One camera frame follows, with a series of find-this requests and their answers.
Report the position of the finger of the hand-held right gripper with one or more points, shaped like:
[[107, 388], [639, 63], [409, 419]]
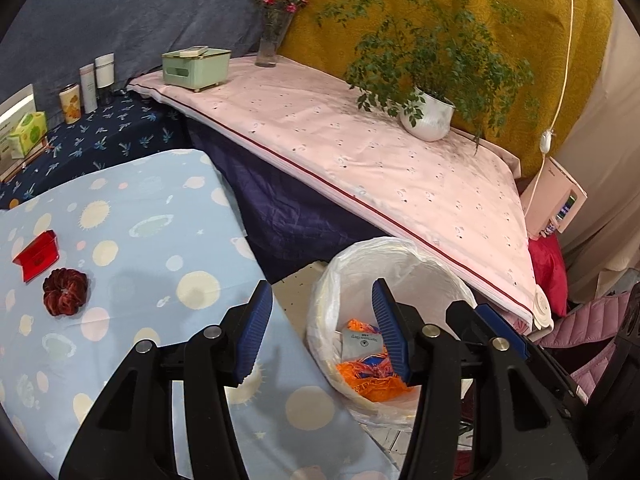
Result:
[[500, 327], [462, 322]]

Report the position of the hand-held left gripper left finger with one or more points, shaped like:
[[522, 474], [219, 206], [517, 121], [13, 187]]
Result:
[[252, 340]]

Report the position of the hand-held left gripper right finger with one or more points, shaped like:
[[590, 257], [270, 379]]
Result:
[[392, 340]]

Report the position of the grey card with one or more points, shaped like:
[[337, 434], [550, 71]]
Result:
[[362, 342]]

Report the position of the orange plastic bag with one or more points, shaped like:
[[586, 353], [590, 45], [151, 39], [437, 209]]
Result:
[[365, 382]]

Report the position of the waste bin with white liner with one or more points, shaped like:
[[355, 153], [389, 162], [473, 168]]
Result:
[[350, 280]]

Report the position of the pink quilted jacket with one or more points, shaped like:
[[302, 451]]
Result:
[[600, 320]]

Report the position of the white round disc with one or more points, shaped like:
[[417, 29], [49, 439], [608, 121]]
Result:
[[542, 307]]

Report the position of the red cloth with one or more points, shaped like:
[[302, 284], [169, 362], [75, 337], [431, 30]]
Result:
[[547, 270]]

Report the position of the pink electronic device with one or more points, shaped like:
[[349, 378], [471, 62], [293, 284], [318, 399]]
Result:
[[552, 200]]

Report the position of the dark purple quilted cloth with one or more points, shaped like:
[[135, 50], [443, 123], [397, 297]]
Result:
[[280, 200]]

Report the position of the blue planet print tablecloth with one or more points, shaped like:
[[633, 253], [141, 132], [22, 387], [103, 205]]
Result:
[[150, 200]]

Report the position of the dark red velvet scrunchie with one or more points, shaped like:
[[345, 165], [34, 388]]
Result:
[[64, 292]]

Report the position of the beige curtain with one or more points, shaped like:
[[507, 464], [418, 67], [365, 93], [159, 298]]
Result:
[[610, 160]]

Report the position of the white plant pot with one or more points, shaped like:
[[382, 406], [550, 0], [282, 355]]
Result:
[[427, 117]]

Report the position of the pink bed cloth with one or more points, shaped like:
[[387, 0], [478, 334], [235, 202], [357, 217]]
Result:
[[350, 130]]

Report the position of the small red box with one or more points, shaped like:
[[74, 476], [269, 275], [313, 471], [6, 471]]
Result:
[[35, 260]]

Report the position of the navy patterned cloth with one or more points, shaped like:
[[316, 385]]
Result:
[[100, 135]]

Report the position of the green tissue box holder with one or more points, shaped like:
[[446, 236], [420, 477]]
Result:
[[195, 70]]

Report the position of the green leafy plant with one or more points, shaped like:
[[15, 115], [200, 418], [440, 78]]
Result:
[[430, 45]]

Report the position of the white remote control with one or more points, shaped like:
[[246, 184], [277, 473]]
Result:
[[194, 51]]

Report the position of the mustard yellow cloth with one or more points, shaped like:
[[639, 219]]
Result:
[[540, 35]]

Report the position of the glass vase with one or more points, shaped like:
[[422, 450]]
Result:
[[270, 45]]

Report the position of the can with orange print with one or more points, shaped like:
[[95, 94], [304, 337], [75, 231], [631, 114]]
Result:
[[70, 105]]

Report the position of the pale cosmetic tube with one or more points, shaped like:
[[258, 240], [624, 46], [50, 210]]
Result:
[[88, 90]]

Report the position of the white jar bottle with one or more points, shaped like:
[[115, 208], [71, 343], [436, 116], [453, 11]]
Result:
[[105, 77]]

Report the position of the green tissue pack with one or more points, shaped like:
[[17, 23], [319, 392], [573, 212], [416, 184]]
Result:
[[27, 135]]

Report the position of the white cardboard box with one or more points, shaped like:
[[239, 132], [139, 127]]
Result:
[[15, 110]]

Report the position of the grey-blue backdrop cloth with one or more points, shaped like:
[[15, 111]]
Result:
[[150, 10]]

